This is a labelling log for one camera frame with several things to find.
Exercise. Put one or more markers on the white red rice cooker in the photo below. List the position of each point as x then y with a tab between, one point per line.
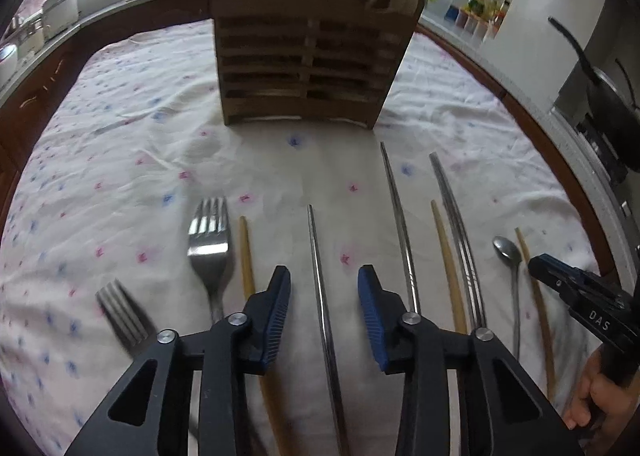
7	60

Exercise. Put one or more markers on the small metal fork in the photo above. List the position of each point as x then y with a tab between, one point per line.
122	316

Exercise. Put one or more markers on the white steamer pot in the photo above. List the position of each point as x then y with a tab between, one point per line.
61	10

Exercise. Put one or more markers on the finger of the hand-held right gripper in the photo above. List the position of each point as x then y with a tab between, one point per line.
550	271

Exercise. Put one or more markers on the floral white tablecloth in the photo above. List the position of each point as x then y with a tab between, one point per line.
150	150

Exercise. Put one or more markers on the large metal fork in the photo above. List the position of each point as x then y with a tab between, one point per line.
209	241

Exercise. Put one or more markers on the small metal spoon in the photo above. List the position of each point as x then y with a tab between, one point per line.
507	251

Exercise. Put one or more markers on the black gas stove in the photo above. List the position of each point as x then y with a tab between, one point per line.
607	155

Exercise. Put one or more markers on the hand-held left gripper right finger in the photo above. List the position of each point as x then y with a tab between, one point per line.
372	321

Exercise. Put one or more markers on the metal chopstick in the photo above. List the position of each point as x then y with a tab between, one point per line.
400	221
320	286
452	231
472	266

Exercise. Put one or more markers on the group of condiment bottles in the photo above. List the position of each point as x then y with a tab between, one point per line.
482	3

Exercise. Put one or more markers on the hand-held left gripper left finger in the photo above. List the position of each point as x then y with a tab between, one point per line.
275	318

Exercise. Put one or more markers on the person's right hand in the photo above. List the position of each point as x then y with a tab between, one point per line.
585	398

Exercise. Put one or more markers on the row of spice jars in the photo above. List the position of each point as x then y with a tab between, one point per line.
475	25

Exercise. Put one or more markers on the wooden utensil holder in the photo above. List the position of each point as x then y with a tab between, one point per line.
300	60

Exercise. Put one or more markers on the black wok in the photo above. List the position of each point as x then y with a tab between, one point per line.
607	100

